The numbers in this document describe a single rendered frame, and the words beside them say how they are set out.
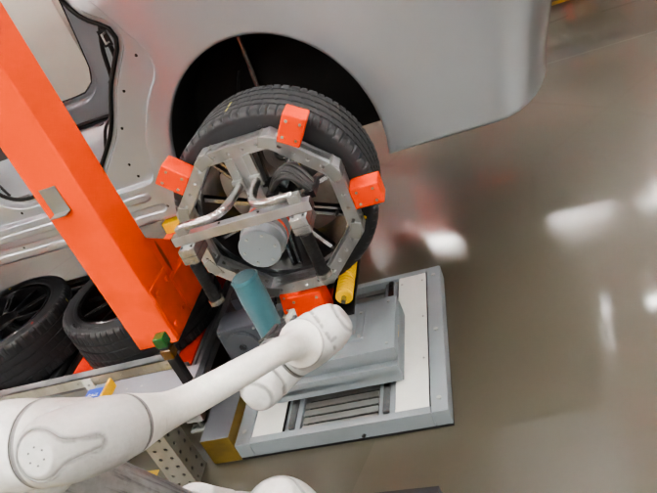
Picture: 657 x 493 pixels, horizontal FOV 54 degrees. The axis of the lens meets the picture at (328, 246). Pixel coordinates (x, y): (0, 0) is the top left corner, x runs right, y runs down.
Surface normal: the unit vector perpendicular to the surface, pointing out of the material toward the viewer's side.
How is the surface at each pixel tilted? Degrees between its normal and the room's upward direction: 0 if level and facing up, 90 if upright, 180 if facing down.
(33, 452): 54
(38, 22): 90
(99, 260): 90
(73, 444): 71
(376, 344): 0
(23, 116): 90
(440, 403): 0
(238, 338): 90
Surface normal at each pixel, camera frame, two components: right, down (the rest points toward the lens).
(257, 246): -0.11, 0.55
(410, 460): -0.36, -0.80
